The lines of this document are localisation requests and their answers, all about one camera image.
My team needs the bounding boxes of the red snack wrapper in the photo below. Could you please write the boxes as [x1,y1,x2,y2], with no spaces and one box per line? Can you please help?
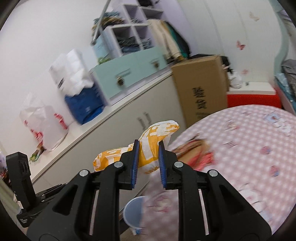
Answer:
[173,139,215,171]

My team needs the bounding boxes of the yellow white plastic bag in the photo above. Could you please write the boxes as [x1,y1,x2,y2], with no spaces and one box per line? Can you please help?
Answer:
[93,120,180,174]

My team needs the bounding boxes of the light blue trash bin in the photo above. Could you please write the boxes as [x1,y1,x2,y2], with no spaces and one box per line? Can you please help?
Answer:
[123,196,145,229]

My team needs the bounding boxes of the black handheld device left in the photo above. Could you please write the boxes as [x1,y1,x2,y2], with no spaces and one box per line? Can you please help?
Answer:
[6,152,65,228]

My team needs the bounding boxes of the pink checkered bed blanket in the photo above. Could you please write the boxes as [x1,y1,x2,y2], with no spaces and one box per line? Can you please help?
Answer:
[131,104,296,237]

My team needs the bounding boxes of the white low cabinet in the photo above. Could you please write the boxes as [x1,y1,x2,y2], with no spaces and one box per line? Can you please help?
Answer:
[30,71,186,192]

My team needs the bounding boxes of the white red plastic bag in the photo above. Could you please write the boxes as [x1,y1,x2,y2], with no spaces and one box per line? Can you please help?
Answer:
[20,93,69,151]

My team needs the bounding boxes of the blue shopping bag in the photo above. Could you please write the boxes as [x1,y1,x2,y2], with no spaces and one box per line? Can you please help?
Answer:
[64,84,105,125]

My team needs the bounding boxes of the red storage box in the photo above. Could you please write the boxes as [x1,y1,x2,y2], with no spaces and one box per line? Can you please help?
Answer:
[227,93,282,108]

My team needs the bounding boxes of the tall brown cardboard box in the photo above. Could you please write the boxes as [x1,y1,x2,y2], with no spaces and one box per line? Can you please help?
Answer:
[171,55,228,127]

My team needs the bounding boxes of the white paper bag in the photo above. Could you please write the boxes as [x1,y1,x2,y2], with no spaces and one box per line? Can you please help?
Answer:
[49,49,94,97]

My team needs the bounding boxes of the teal bed sheet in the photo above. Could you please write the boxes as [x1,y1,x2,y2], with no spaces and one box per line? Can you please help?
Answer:
[275,73,295,111]

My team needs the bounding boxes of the mint drawer shelf unit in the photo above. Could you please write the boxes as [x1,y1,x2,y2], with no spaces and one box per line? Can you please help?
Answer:
[90,1,169,105]

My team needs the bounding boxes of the grey folded quilt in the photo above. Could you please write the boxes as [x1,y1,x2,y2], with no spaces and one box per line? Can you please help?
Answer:
[281,59,295,91]

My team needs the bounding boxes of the hanging clothes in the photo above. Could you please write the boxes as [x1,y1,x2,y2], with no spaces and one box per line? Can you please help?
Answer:
[147,19,190,62]

